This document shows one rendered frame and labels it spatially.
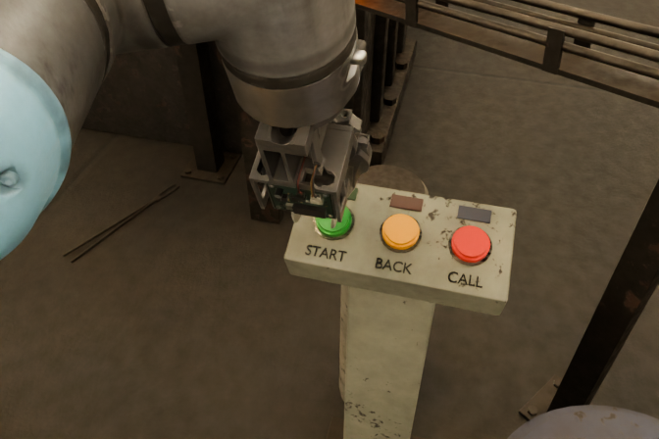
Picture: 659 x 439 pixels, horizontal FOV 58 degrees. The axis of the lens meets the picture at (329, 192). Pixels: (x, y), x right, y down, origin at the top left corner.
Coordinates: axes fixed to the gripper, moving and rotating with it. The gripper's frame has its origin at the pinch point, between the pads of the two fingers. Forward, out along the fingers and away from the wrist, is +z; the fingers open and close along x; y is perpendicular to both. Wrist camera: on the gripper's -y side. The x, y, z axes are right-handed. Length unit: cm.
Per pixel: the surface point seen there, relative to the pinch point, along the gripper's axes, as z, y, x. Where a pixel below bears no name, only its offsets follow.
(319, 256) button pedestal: 6.6, 4.5, -0.7
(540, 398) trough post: 70, 0, 36
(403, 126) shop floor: 99, -78, -4
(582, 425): 20.1, 13.4, 30.4
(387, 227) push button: 5.6, 0.2, 6.0
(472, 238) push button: 5.7, -0.3, 15.0
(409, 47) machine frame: 105, -116, -9
